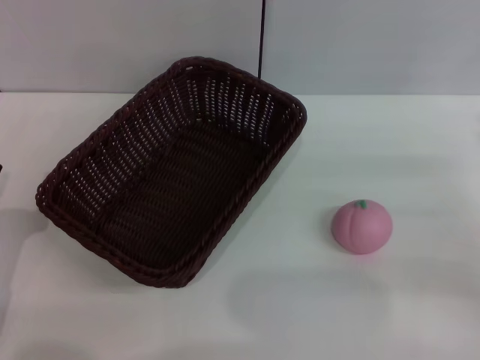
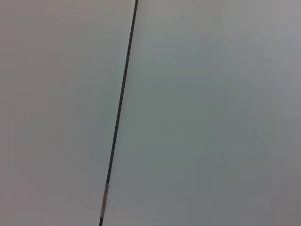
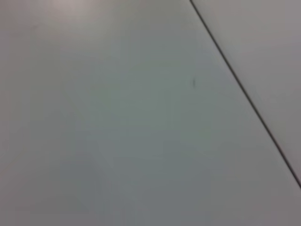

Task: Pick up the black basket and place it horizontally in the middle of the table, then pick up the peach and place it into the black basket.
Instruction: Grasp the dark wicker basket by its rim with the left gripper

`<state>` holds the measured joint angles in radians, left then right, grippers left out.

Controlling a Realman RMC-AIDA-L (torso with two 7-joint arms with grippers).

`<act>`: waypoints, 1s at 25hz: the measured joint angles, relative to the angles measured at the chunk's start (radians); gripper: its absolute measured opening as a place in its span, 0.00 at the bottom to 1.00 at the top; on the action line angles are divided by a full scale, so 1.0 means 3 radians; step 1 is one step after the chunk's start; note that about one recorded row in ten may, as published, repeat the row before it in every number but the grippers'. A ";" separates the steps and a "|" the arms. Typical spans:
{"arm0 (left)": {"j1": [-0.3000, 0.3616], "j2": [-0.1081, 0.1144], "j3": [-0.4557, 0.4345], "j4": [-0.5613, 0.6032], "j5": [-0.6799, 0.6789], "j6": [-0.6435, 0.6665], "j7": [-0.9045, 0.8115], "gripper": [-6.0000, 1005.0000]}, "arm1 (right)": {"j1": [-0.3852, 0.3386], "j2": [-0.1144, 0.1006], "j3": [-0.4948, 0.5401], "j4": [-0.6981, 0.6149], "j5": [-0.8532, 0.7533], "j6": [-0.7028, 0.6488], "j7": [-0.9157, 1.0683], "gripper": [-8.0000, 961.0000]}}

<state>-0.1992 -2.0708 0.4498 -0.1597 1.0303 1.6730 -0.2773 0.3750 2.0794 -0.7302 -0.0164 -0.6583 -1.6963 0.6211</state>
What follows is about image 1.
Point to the dark brown woven basket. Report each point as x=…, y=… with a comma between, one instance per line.
x=180, y=195

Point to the pink toy peach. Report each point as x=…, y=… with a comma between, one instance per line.
x=362, y=228

